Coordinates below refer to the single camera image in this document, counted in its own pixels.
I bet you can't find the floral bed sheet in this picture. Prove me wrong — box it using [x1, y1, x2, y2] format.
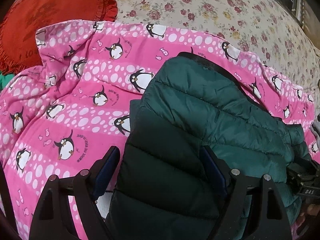
[117, 0, 319, 96]

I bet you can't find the dark green puffer jacket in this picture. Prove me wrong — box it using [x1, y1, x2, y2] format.
[106, 52, 311, 239]

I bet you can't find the grey garment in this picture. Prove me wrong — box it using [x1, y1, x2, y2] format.
[310, 115, 320, 141]

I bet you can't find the person right hand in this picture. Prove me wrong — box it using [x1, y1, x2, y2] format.
[291, 199, 319, 239]

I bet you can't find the red ruffled heart pillow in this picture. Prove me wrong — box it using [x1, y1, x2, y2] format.
[1, 0, 118, 75]

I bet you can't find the pink penguin blanket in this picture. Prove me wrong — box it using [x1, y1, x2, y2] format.
[1, 20, 319, 239]

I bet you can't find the green cloth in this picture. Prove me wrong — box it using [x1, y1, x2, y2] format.
[0, 73, 15, 91]

